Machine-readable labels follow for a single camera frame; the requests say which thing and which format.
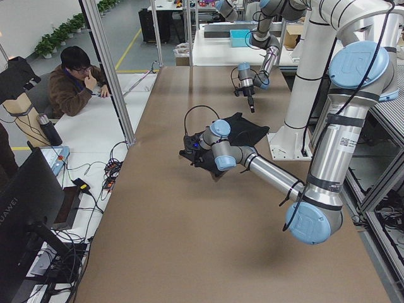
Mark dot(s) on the black t-shirt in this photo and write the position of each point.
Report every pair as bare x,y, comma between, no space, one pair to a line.
224,139

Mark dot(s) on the teach pendant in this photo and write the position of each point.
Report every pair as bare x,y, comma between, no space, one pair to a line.
56,157

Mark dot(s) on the seated man brown jacket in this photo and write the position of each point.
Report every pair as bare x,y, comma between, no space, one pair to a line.
72,83

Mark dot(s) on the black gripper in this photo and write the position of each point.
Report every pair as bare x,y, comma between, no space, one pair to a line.
247,91
196,153

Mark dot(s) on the black water bottle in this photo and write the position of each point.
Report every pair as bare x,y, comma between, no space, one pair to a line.
49,130

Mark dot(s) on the aluminium frame post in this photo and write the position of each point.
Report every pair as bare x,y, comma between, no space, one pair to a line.
99,40

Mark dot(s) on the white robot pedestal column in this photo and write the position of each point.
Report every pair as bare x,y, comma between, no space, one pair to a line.
326,17

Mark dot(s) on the black Huawei monitor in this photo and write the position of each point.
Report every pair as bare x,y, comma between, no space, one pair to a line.
29,206

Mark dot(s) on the blue plastic bin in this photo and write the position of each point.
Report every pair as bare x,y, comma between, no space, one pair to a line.
240,38

